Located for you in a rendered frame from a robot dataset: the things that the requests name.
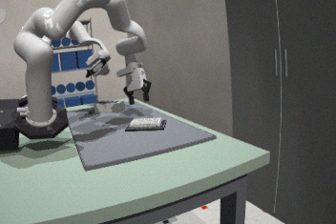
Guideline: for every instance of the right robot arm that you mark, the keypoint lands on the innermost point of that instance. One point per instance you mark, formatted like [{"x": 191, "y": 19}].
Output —
[{"x": 54, "y": 24}]

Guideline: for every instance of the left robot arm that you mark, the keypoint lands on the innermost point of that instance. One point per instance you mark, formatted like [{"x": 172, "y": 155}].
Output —
[{"x": 78, "y": 32}]

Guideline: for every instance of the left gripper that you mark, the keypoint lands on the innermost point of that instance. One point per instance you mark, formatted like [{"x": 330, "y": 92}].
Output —
[{"x": 98, "y": 67}]

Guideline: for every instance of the grey operator panel with four keys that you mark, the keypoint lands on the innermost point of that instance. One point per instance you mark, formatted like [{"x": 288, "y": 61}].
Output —
[{"x": 109, "y": 106}]

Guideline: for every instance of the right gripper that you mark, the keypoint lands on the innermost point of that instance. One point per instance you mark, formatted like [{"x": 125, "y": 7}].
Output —
[{"x": 136, "y": 82}]

